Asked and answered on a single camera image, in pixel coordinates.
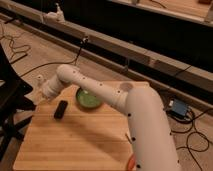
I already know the blue power box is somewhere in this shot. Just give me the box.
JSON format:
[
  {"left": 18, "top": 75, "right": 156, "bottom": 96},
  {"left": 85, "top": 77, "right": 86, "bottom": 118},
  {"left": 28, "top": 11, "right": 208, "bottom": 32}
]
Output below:
[{"left": 169, "top": 99, "right": 188, "bottom": 118}]

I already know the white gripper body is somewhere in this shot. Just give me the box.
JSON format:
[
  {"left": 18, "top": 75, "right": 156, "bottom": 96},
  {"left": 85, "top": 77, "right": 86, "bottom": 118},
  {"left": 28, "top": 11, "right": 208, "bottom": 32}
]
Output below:
[{"left": 41, "top": 75, "right": 67, "bottom": 100}]

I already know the orange carrot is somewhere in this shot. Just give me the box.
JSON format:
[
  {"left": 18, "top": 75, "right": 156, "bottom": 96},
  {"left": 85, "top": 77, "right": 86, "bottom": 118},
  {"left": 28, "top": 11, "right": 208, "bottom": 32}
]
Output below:
[{"left": 126, "top": 154, "right": 135, "bottom": 171}]

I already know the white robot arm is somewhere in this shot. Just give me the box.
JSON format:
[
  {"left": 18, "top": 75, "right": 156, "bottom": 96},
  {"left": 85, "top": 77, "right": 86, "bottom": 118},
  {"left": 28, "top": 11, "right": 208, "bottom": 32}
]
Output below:
[{"left": 41, "top": 64, "right": 182, "bottom": 171}]

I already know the translucent plastic cup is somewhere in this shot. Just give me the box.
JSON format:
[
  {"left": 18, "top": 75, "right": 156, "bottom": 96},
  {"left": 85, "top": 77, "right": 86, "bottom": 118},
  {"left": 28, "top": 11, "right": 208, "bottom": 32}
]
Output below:
[{"left": 119, "top": 82, "right": 133, "bottom": 92}]

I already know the wooden cutting board table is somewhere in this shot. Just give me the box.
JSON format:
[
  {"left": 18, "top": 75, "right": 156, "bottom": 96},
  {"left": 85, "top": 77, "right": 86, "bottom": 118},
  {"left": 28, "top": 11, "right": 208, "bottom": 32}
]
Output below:
[{"left": 12, "top": 80, "right": 171, "bottom": 171}]

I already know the black cables right floor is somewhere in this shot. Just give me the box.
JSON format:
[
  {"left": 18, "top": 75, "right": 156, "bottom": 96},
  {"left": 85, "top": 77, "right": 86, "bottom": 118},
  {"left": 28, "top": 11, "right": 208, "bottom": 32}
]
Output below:
[{"left": 159, "top": 103, "right": 213, "bottom": 171}]

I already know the black rectangular remote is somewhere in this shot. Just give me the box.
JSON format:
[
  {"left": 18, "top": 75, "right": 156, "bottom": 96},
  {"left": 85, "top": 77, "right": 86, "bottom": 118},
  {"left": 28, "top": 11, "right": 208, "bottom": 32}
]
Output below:
[{"left": 54, "top": 100, "right": 68, "bottom": 119}]

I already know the black chair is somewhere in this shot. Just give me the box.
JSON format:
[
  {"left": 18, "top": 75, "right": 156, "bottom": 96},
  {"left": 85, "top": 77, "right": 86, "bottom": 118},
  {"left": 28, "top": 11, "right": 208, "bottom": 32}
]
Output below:
[{"left": 0, "top": 44, "right": 36, "bottom": 161}]

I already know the white plastic bottle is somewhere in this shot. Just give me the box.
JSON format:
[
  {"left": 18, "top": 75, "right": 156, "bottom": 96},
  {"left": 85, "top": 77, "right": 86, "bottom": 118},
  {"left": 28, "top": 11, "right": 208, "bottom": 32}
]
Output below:
[{"left": 36, "top": 74, "right": 46, "bottom": 96}]

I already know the black floor cable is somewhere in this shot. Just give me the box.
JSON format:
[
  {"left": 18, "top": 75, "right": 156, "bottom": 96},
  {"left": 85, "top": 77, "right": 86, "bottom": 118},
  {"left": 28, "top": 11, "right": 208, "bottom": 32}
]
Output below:
[{"left": 19, "top": 36, "right": 90, "bottom": 82}]

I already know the white object on ledge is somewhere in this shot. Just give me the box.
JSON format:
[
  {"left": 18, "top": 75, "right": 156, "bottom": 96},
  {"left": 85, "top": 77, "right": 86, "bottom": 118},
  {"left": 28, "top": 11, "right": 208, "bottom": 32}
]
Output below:
[{"left": 45, "top": 3, "right": 65, "bottom": 22}]

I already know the green bowl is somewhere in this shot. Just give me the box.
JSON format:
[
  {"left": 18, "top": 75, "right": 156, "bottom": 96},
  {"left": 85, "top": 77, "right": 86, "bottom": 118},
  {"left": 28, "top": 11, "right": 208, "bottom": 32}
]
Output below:
[{"left": 75, "top": 88, "right": 102, "bottom": 109}]

